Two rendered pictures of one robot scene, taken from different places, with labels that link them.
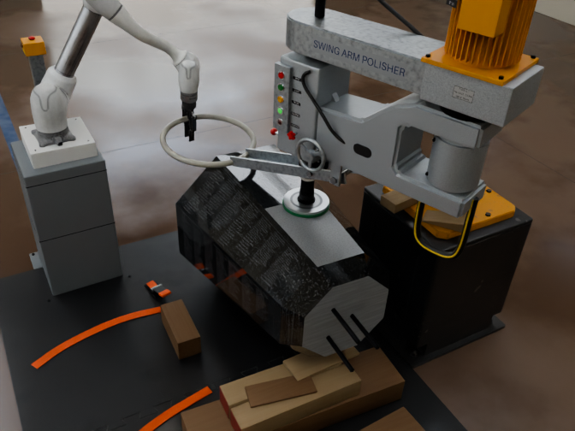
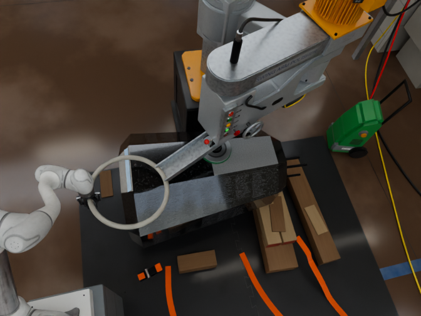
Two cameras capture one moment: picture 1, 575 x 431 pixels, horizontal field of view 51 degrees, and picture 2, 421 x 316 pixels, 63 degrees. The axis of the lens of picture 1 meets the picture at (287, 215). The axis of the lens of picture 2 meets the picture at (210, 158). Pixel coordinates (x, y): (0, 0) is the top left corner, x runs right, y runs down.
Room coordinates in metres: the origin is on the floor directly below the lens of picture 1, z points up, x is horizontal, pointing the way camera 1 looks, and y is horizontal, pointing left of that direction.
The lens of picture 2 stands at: (2.16, 1.07, 2.91)
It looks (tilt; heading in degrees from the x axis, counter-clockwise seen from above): 62 degrees down; 278
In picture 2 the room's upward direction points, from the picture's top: 11 degrees clockwise
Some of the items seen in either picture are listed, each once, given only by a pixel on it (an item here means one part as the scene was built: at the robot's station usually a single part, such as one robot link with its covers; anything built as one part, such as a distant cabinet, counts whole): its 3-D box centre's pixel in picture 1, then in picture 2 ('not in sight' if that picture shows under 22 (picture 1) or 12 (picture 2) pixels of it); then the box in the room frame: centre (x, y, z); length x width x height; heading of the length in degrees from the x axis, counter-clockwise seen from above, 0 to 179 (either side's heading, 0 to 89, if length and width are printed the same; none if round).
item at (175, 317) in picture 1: (180, 328); (197, 261); (2.19, 0.53, 0.07); 0.30 x 0.12 x 0.12; 28
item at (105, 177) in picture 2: not in sight; (106, 184); (3.17, 0.14, 0.02); 0.25 x 0.10 x 0.01; 120
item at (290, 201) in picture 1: (305, 200); (215, 148); (2.31, -0.08, 0.84); 0.21 x 0.21 x 0.01
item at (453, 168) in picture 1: (456, 157); (311, 61); (1.89, -0.60, 1.34); 0.19 x 0.19 x 0.20
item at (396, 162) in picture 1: (390, 143); (278, 84); (2.05, -0.38, 1.30); 0.74 x 0.23 x 0.49; 51
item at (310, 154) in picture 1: (316, 151); (249, 125); (2.14, -0.10, 1.20); 0.15 x 0.10 x 0.15; 51
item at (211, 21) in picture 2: not in sight; (251, 24); (2.32, -0.73, 1.36); 0.74 x 0.34 x 0.25; 162
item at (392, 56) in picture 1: (394, 61); (285, 46); (2.09, -0.36, 1.62); 0.96 x 0.25 x 0.17; 51
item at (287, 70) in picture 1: (282, 97); (226, 122); (2.26, 0.04, 1.37); 0.08 x 0.03 x 0.28; 51
